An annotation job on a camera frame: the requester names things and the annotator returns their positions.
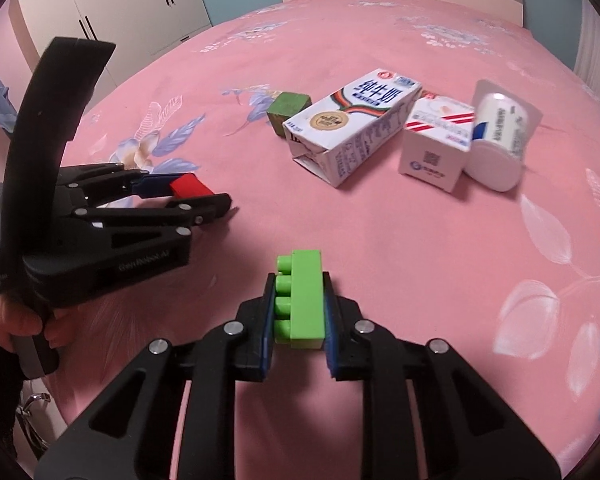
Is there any metal handle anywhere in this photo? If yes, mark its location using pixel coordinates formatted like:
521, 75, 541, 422
21, 391, 52, 417

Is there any person's left hand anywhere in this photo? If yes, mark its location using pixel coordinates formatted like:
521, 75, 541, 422
0, 296, 76, 350

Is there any small white red-striped box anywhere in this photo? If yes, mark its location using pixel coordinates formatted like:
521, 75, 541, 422
398, 91, 477, 194

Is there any white milk carton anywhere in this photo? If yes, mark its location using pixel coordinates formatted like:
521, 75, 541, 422
282, 67, 423, 188

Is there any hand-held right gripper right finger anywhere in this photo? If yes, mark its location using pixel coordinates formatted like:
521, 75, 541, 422
322, 272, 563, 480

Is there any green toy brick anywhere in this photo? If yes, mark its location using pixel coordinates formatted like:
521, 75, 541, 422
275, 250, 327, 350

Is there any pink floral bedspread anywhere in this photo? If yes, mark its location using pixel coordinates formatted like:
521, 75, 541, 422
0, 0, 600, 480

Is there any white plastic cup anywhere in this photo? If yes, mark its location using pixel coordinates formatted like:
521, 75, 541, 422
464, 79, 543, 193

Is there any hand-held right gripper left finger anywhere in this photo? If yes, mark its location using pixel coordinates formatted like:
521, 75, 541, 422
34, 272, 281, 480

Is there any red block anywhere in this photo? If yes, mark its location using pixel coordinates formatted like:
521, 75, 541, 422
169, 173, 217, 201

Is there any white wardrobe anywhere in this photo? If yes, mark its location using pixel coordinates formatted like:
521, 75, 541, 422
15, 0, 213, 96

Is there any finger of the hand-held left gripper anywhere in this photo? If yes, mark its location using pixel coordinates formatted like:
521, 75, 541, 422
55, 161, 183, 210
72, 191, 234, 236

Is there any green cube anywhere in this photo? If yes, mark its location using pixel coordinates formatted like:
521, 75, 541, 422
267, 91, 313, 138

